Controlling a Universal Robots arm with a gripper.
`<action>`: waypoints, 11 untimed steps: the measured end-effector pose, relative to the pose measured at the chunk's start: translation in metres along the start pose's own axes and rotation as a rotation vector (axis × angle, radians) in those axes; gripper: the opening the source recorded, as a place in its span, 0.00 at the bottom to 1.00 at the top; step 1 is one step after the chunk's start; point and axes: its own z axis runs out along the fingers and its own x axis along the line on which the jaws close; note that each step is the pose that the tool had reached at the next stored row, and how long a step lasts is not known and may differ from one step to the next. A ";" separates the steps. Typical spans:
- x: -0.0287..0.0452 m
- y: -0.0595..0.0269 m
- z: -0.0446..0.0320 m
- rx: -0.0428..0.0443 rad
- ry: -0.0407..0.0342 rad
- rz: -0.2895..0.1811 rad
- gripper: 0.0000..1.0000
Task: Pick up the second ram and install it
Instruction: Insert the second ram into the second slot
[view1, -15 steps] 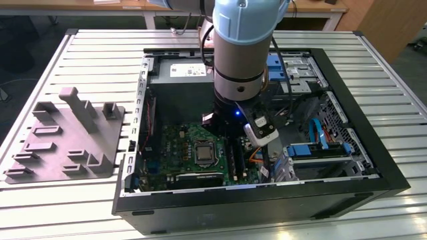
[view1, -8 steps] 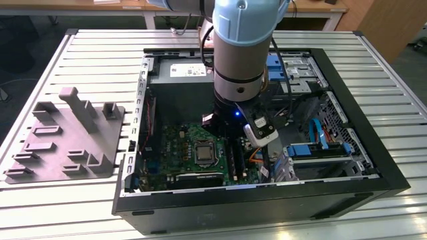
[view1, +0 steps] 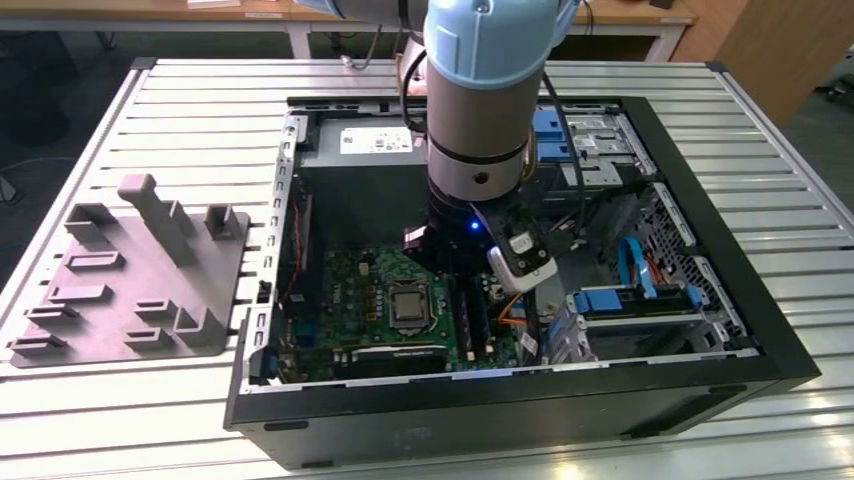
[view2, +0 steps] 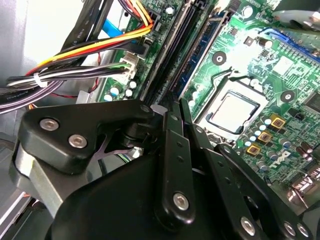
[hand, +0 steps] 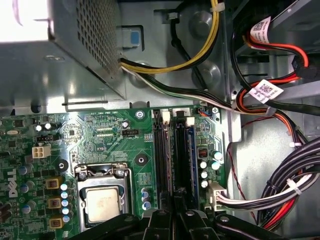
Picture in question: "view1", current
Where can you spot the grey parts rack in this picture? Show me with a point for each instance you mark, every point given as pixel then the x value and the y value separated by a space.
pixel 133 280

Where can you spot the metal disk bay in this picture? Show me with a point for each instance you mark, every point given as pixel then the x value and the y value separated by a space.
pixel 640 322

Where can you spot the black graphics card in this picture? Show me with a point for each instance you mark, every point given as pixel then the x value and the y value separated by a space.
pixel 394 360

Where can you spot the blue plastic bay latch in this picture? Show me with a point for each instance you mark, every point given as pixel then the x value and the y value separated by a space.
pixel 556 150

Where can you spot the black PC case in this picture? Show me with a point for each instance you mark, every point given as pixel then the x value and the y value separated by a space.
pixel 467 415

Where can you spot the grey power supply unit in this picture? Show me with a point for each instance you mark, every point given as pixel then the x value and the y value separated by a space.
pixel 360 200

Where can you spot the metal drive cage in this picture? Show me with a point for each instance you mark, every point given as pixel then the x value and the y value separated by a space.
pixel 600 175

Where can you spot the hard disk in blue carrier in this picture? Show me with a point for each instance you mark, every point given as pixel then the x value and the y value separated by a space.
pixel 640 305

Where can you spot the CPU socket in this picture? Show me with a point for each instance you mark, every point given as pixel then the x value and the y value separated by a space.
pixel 400 330

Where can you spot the wooden desk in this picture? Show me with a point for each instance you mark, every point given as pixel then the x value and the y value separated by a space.
pixel 167 14

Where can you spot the silver CPU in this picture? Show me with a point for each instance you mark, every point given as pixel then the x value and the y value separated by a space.
pixel 408 306

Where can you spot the wooden cabinet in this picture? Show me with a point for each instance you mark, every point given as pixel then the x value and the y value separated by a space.
pixel 787 50

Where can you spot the dark RAM stick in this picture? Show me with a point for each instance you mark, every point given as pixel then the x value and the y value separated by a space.
pixel 484 320

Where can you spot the green motherboard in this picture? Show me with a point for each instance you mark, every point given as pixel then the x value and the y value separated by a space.
pixel 347 300

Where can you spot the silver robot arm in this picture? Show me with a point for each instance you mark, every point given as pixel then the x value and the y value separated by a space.
pixel 480 125

